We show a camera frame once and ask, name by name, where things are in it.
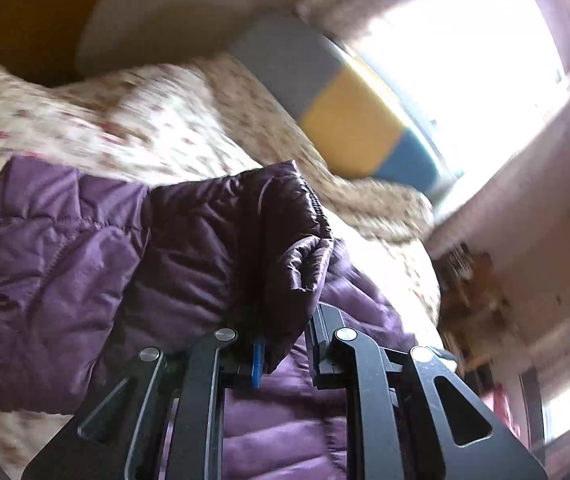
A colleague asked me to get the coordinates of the floral duvet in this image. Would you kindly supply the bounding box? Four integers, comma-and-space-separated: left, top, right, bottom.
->
0, 52, 440, 480

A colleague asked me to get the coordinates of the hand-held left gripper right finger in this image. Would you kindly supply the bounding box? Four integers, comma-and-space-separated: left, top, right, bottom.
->
307, 305, 548, 480

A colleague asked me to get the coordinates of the wooden chair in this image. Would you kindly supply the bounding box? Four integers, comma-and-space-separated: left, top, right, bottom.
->
447, 310, 523, 378

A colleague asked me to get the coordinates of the grey yellow blue pillow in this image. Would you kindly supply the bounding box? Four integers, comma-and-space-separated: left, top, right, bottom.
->
227, 15, 453, 196

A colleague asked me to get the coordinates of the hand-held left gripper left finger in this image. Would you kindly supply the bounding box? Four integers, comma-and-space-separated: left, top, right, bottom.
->
22, 327, 268, 480

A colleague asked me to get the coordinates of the dark frame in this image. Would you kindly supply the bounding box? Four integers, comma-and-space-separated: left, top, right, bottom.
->
519, 367, 548, 461

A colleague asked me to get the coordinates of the pink ruffled quilt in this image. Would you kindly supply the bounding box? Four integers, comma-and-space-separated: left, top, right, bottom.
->
482, 382, 523, 441

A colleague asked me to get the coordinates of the wooden desk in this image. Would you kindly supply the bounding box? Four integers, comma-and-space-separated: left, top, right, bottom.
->
435, 242, 513, 321

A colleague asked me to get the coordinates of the orange wooden panel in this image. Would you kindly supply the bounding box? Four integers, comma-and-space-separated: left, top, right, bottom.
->
0, 0, 130, 86

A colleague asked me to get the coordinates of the pale curtain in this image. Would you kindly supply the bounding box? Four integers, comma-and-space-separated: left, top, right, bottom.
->
295, 0, 390, 53

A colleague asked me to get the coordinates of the purple puffer jacket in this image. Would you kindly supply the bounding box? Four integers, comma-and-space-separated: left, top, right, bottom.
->
0, 155, 418, 480

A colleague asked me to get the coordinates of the window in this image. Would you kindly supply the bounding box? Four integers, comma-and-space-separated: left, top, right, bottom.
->
360, 0, 570, 176

